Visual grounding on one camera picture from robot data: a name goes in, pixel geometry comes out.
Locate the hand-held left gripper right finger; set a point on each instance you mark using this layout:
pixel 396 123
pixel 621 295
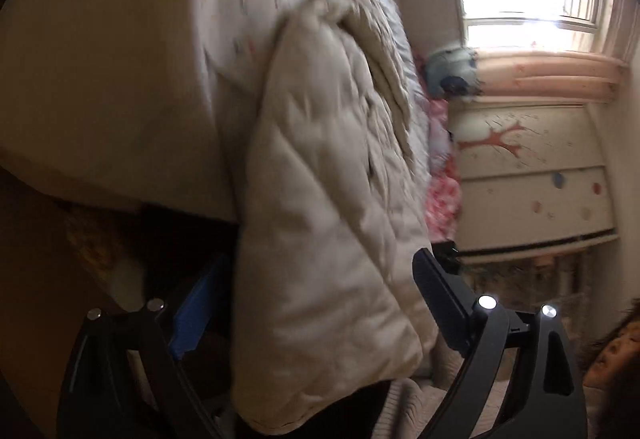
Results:
pixel 445 304

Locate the pink ruffled pillow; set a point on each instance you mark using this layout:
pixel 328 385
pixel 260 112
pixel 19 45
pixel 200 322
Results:
pixel 442 199

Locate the person's knit sweater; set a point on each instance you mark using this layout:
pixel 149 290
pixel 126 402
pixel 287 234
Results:
pixel 420 401

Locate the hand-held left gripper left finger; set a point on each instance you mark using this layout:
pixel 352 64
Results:
pixel 200 314

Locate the cream wardrobe with tree decal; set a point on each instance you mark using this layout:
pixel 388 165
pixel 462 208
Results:
pixel 540 199

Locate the cream quilted jacket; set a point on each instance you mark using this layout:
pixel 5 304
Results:
pixel 320 219

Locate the cartoon print curtain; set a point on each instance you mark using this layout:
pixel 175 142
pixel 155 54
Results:
pixel 550 74

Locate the bed with cherry print cover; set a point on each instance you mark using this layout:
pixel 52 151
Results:
pixel 125 69

